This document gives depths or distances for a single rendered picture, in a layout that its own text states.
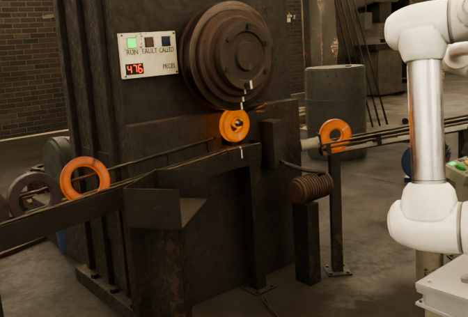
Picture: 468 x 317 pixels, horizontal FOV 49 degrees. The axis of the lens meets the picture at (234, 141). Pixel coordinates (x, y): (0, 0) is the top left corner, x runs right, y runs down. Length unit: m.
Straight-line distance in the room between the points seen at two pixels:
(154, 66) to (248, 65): 0.39
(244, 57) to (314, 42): 4.54
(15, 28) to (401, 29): 7.01
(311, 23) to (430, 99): 5.14
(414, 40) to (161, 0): 1.09
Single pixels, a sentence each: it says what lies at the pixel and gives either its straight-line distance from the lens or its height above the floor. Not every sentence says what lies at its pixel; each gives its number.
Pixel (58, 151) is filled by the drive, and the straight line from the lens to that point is 3.23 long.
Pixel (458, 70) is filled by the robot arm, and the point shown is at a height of 1.01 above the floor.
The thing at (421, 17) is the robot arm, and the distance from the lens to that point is 1.67.
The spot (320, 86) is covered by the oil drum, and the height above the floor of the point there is 0.72.
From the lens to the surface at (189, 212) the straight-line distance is 1.86.
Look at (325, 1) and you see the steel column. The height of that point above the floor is 1.58.
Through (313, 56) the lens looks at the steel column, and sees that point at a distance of 6.72.
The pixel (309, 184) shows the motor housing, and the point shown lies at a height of 0.50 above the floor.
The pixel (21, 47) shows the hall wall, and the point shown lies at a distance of 8.22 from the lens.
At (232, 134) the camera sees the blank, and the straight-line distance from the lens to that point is 2.31.
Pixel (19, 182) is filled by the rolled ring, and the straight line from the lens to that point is 1.91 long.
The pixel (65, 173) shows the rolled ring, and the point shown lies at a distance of 2.00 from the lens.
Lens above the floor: 1.18
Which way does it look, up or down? 11 degrees down
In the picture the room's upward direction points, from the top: 4 degrees counter-clockwise
